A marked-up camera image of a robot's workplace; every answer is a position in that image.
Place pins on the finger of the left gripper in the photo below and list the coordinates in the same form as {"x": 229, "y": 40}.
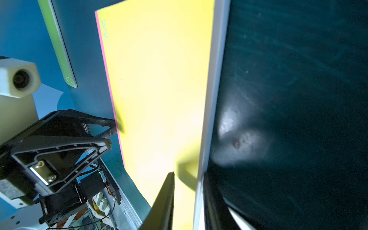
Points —
{"x": 72, "y": 123}

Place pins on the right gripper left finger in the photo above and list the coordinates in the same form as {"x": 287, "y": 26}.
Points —
{"x": 160, "y": 216}

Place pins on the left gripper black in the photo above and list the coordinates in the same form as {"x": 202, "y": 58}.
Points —
{"x": 44, "y": 165}

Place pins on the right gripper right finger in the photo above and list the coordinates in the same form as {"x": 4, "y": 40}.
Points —
{"x": 216, "y": 212}

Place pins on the green cover notebook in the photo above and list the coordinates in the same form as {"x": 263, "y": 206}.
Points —
{"x": 52, "y": 25}

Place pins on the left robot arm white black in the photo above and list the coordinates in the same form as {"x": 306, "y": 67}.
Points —
{"x": 74, "y": 197}

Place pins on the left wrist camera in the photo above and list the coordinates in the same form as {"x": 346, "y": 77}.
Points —
{"x": 18, "y": 78}

